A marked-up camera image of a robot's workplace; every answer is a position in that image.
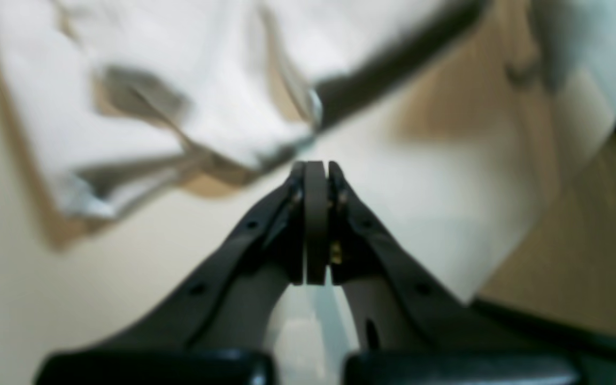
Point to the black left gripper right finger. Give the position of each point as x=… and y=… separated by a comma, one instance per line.
x=411, y=329

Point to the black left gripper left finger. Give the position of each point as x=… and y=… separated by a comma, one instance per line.
x=210, y=329

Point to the white T-shirt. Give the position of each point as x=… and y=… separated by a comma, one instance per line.
x=117, y=99

